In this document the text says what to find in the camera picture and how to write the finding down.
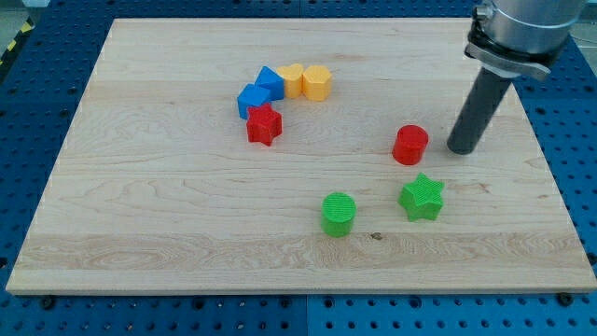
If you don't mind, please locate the green cylinder block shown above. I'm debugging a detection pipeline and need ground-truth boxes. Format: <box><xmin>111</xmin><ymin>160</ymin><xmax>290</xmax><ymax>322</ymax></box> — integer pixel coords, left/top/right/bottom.
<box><xmin>321</xmin><ymin>192</ymin><xmax>356</xmax><ymax>238</ymax></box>

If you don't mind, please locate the light wooden board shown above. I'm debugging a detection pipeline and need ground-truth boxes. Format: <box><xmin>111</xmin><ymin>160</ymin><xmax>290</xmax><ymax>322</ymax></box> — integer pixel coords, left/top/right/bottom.
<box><xmin>7</xmin><ymin>19</ymin><xmax>596</xmax><ymax>295</ymax></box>

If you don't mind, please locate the blue cube block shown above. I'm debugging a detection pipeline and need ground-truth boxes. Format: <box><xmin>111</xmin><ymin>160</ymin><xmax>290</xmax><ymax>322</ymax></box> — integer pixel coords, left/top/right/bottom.
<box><xmin>237</xmin><ymin>84</ymin><xmax>271</xmax><ymax>119</ymax></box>

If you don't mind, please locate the blue triangle block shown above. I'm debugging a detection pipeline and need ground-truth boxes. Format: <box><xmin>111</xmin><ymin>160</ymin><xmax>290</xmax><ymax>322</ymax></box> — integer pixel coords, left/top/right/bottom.
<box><xmin>255</xmin><ymin>66</ymin><xmax>285</xmax><ymax>101</ymax></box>

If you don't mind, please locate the red star block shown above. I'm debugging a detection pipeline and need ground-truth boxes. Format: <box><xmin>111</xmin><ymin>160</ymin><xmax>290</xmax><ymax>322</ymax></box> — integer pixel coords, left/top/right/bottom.
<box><xmin>246</xmin><ymin>103</ymin><xmax>283</xmax><ymax>147</ymax></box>

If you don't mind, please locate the yellow heart block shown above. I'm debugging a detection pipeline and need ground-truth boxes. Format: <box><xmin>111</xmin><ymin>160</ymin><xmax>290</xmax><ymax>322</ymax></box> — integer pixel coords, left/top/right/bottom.
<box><xmin>276</xmin><ymin>63</ymin><xmax>304</xmax><ymax>99</ymax></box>

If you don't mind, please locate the red cylinder block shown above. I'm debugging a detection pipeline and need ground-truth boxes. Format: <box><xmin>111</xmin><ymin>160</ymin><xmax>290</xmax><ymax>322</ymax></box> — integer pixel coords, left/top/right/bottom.
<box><xmin>392</xmin><ymin>124</ymin><xmax>429</xmax><ymax>165</ymax></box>

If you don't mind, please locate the yellow hexagon block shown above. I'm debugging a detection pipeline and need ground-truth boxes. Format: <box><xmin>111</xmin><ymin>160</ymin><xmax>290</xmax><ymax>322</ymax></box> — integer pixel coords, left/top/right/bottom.
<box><xmin>302</xmin><ymin>65</ymin><xmax>332</xmax><ymax>102</ymax></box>

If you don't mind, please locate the green star block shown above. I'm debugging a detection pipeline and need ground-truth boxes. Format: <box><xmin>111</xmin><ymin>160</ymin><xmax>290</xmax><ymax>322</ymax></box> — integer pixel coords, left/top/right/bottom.
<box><xmin>397</xmin><ymin>173</ymin><xmax>445</xmax><ymax>221</ymax></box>

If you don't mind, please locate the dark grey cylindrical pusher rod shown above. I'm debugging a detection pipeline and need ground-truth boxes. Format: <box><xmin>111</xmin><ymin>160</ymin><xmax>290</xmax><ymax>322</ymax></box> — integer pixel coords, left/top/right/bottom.
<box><xmin>447</xmin><ymin>67</ymin><xmax>511</xmax><ymax>155</ymax></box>

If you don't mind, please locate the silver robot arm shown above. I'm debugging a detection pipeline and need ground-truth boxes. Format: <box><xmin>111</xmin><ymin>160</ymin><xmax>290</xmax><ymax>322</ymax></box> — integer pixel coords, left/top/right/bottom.
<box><xmin>447</xmin><ymin>0</ymin><xmax>587</xmax><ymax>155</ymax></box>

